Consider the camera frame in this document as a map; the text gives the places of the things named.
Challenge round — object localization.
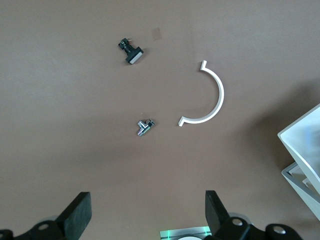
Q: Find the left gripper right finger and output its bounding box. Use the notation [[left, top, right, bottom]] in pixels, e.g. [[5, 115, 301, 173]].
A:
[[204, 189, 303, 240]]

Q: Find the white plastic drawer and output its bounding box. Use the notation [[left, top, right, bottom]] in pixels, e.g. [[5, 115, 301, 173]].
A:
[[277, 103, 320, 221]]

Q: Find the chrome tee fitting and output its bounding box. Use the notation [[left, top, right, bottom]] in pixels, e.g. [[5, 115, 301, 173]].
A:
[[136, 118, 156, 138]]

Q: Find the black rectangular push button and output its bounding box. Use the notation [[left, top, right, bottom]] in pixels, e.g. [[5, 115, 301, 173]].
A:
[[116, 37, 145, 66]]

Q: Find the small translucent tape patch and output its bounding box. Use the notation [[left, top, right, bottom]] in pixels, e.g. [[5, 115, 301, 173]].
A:
[[151, 27, 163, 41]]

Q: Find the white curved plastic clip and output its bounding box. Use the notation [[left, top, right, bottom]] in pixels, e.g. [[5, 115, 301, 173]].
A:
[[177, 59, 225, 128]]

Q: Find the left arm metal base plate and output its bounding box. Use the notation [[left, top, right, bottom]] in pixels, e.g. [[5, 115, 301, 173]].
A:
[[159, 225, 213, 240]]

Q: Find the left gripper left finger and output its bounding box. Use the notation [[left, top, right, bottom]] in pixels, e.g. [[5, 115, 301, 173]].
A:
[[0, 191, 93, 240]]

